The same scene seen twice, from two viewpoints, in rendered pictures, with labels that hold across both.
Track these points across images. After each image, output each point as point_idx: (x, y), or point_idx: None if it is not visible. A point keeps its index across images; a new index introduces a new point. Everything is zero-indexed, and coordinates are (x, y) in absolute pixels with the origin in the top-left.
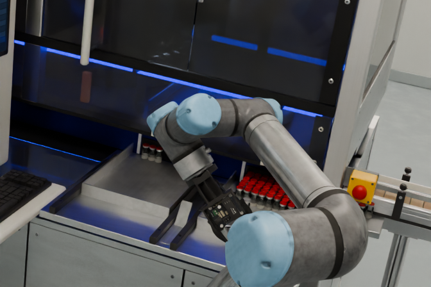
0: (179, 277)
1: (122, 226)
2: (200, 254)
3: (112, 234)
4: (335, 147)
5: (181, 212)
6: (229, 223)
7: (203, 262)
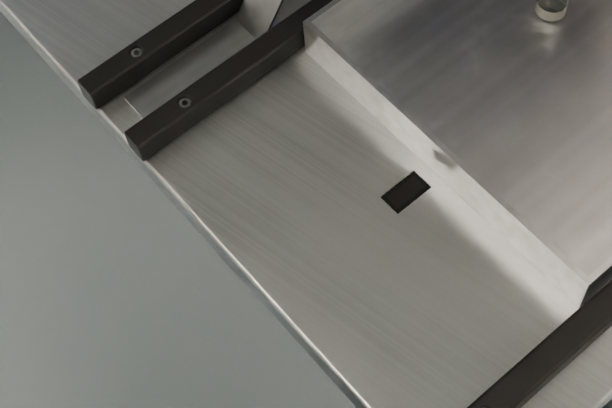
0: None
1: None
2: (222, 200)
3: (9, 15)
4: None
5: None
6: (452, 55)
7: (213, 244)
